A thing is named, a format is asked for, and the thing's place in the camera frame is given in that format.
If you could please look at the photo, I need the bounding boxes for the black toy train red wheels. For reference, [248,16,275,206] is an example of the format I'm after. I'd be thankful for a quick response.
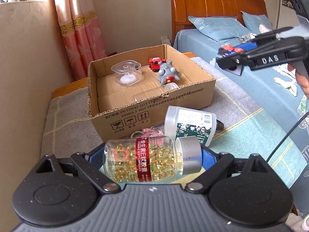
[216,44,244,76]

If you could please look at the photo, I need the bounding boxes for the white plastic bottle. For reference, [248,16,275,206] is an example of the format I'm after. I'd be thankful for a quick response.
[164,106,217,147]

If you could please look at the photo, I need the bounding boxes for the fish oil capsule bottle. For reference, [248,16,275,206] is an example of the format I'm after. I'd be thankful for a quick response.
[100,136,202,183]

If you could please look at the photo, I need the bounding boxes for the pink clear small box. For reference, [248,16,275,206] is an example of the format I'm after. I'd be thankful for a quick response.
[130,127,164,138]

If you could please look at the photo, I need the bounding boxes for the grey rubber toy animal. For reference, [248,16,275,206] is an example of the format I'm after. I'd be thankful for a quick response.
[157,60,181,86]

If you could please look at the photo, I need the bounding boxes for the clear square plastic container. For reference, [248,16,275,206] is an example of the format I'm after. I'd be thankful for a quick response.
[111,60,143,87]

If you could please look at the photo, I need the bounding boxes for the person right hand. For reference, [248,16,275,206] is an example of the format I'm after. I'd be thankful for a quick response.
[295,71,309,98]

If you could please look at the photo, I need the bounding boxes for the blue floral pillow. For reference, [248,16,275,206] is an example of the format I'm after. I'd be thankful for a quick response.
[188,16,250,41]

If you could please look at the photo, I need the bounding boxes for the blue floral bed sheet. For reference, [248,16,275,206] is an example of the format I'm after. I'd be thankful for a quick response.
[172,28,309,232]

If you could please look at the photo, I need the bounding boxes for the checked grey green blanket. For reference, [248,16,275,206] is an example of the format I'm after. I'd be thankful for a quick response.
[41,57,306,187]

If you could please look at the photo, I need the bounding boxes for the open cardboard box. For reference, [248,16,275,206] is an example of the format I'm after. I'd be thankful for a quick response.
[88,44,216,141]

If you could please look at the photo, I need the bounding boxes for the wooden bed headboard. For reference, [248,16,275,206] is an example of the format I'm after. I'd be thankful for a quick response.
[171,0,268,39]

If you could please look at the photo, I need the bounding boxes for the red toy train car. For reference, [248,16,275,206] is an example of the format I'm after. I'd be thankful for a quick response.
[149,57,166,72]

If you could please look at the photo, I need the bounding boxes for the pink curtain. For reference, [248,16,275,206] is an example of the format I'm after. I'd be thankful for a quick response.
[54,0,106,80]

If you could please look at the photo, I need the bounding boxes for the black cable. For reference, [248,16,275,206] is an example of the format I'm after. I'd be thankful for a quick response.
[265,110,309,162]

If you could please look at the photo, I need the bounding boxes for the white wall socket plug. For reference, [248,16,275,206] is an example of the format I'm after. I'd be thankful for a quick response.
[161,36,171,46]

